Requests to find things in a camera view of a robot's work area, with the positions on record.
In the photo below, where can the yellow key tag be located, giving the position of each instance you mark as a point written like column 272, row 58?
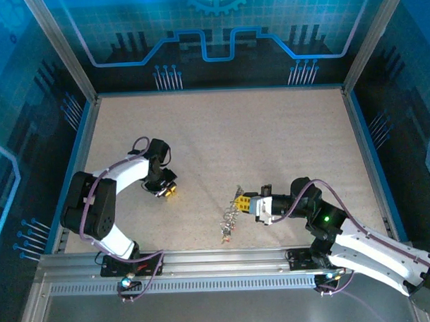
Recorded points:
column 171, row 191

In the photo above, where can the thin aluminium cross rail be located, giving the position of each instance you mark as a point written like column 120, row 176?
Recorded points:
column 219, row 91

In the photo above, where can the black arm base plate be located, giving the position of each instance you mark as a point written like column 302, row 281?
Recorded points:
column 113, row 268
column 297, row 260

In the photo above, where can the red key tag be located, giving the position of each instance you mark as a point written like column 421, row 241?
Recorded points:
column 224, row 240

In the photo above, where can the grey metal sheet panel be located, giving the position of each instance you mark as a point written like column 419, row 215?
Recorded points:
column 224, row 312

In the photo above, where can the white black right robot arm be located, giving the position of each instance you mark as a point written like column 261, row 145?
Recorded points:
column 373, row 254

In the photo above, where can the LED connector board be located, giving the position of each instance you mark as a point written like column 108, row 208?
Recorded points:
column 125, row 283
column 328, row 276

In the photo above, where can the aluminium frame post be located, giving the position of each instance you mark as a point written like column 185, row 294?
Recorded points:
column 61, row 50
column 373, row 39

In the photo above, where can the aluminium side rail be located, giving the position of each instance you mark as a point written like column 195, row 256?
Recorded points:
column 362, row 141
column 83, row 151

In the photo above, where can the grey keyring with small rings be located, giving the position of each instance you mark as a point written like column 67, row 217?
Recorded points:
column 231, row 215

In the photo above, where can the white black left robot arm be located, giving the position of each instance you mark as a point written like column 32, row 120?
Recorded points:
column 127, row 174

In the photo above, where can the aluminium mounting rail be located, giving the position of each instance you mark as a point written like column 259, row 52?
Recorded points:
column 222, row 261

